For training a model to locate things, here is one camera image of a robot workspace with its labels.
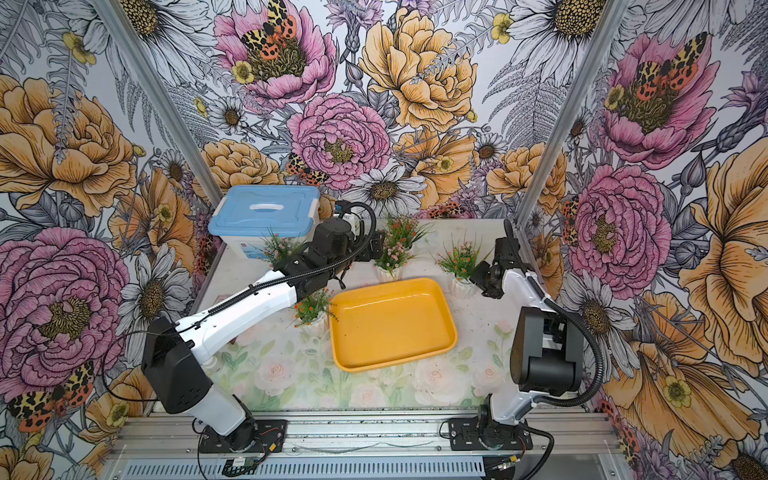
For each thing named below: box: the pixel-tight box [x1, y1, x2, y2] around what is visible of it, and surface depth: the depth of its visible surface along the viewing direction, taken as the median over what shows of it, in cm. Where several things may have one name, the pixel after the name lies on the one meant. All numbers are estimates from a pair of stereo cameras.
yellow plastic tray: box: [329, 278, 458, 373], surface depth 96 cm
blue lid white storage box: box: [208, 185, 321, 259], surface depth 104 cm
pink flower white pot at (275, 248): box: [249, 228, 307, 269], surface depth 98 cm
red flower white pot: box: [386, 216, 435, 253], surface depth 104 cm
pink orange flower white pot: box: [434, 239, 483, 299], surface depth 96 cm
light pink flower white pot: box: [372, 242, 415, 283], surface depth 96 cm
